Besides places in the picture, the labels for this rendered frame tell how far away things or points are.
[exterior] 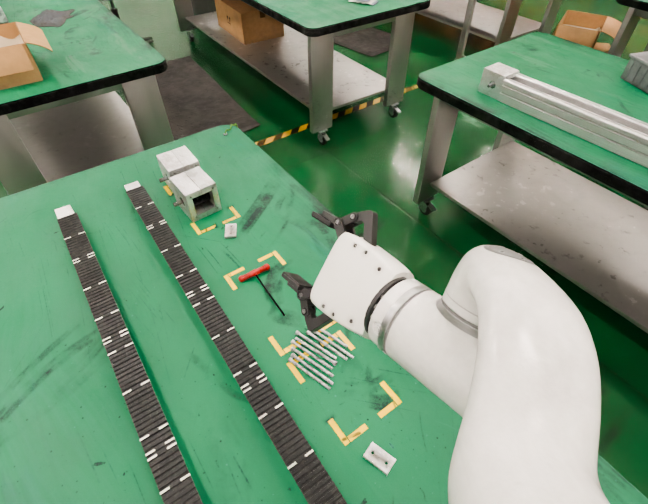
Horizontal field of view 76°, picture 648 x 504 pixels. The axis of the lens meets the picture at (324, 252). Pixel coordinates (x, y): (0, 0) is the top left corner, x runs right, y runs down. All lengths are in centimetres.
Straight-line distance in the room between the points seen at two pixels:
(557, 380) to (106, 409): 80
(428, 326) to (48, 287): 97
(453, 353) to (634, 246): 198
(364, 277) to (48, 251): 98
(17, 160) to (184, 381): 164
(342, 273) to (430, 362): 15
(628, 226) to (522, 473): 220
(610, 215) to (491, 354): 218
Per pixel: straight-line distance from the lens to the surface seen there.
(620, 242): 232
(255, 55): 374
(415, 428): 85
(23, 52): 220
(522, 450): 28
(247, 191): 128
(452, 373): 39
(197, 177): 120
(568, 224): 229
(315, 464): 77
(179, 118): 338
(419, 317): 41
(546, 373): 30
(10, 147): 231
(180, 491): 80
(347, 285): 48
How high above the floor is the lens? 156
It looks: 47 degrees down
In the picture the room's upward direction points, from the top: straight up
